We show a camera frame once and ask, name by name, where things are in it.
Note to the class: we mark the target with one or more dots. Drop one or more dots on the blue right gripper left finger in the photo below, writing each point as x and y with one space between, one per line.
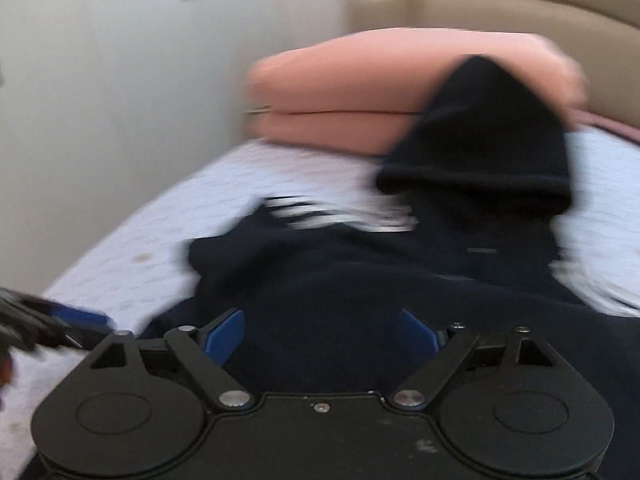
219 338

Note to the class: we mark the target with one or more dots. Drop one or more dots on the lilac floral quilted bedspread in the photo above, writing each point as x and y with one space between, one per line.
142 270

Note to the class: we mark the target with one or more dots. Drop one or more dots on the beige padded headboard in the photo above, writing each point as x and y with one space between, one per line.
601 35

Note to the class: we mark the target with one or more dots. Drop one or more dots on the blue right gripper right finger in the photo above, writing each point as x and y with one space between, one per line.
416 341

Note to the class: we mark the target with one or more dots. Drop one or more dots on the dark navy striped jacket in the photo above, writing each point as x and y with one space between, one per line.
483 172

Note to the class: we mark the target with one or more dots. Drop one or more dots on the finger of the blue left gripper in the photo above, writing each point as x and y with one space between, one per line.
66 319

